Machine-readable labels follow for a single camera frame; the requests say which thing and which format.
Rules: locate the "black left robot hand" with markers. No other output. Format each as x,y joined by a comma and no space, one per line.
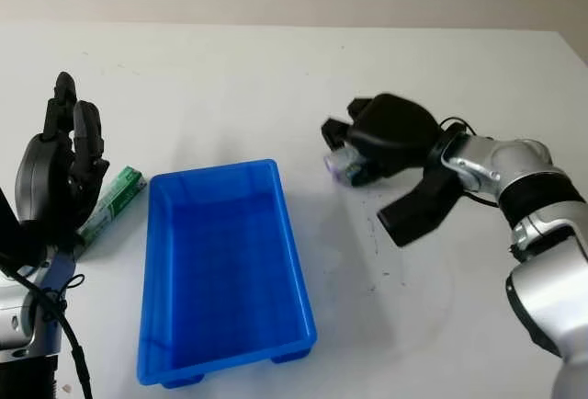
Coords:
43,174

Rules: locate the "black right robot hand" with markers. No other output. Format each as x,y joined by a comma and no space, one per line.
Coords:
395,137

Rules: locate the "purple bag roll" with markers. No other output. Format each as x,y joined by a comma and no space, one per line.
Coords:
342,164

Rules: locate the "green toothpaste box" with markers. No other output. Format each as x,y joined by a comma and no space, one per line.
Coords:
117,197

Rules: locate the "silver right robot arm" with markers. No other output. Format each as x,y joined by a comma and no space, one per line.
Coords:
542,215

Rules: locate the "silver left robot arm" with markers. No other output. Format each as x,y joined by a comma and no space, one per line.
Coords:
23,325

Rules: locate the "blue plastic tray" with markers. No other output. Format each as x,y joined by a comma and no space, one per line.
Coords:
229,275

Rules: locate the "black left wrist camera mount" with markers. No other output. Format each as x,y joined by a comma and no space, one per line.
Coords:
18,238

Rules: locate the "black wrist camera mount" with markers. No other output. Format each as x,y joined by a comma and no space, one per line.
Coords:
18,238
420,215

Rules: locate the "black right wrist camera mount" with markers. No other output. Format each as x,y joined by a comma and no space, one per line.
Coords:
420,215

